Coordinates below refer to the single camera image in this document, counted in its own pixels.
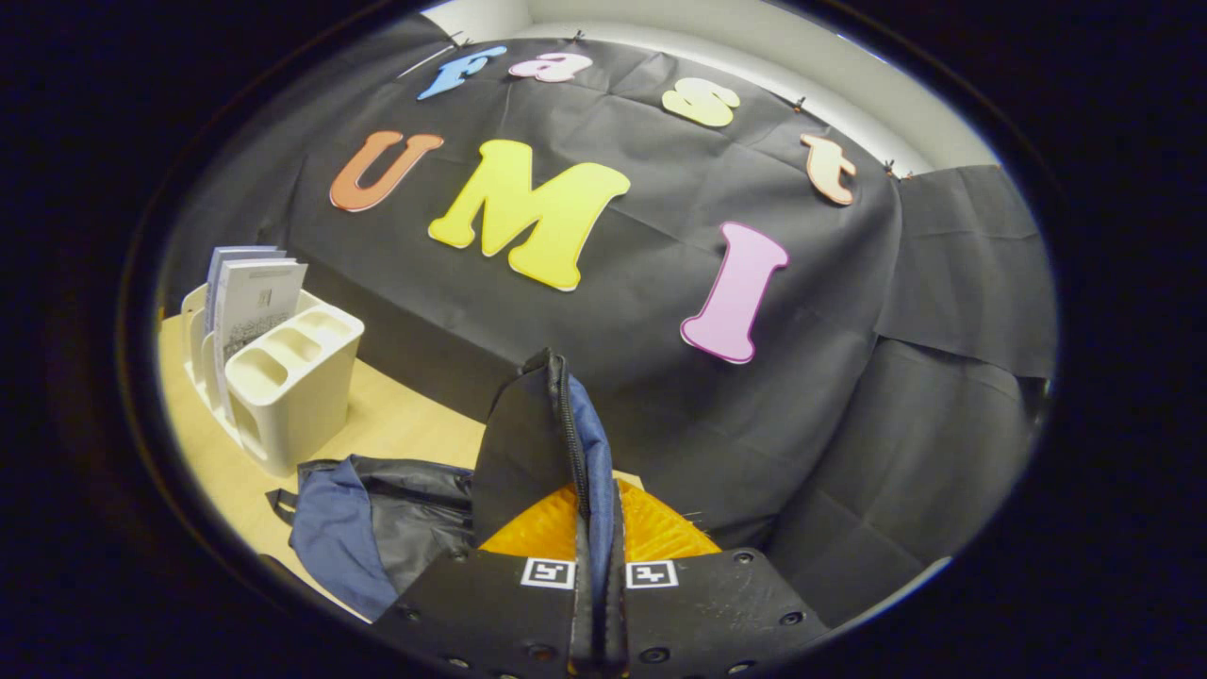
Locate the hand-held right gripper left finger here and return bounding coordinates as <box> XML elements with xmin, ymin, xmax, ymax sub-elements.
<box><xmin>372</xmin><ymin>481</ymin><xmax>578</xmax><ymax>679</ymax></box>

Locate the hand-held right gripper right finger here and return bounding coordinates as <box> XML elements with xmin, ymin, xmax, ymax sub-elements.
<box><xmin>618</xmin><ymin>479</ymin><xmax>833</xmax><ymax>678</ymax></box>

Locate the blue schoolbag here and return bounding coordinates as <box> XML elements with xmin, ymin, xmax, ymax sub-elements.
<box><xmin>267</xmin><ymin>347</ymin><xmax>631</xmax><ymax>675</ymax></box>

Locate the white plastic bookshelf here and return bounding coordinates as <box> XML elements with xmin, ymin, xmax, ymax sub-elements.
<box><xmin>179</xmin><ymin>283</ymin><xmax>366</xmax><ymax>478</ymax></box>

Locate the white book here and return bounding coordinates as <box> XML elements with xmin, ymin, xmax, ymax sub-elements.
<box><xmin>213</xmin><ymin>258</ymin><xmax>309</xmax><ymax>430</ymax></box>

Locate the black backdrop cloth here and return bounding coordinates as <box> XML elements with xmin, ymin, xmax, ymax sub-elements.
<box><xmin>156</xmin><ymin>14</ymin><xmax>1059</xmax><ymax>628</ymax></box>

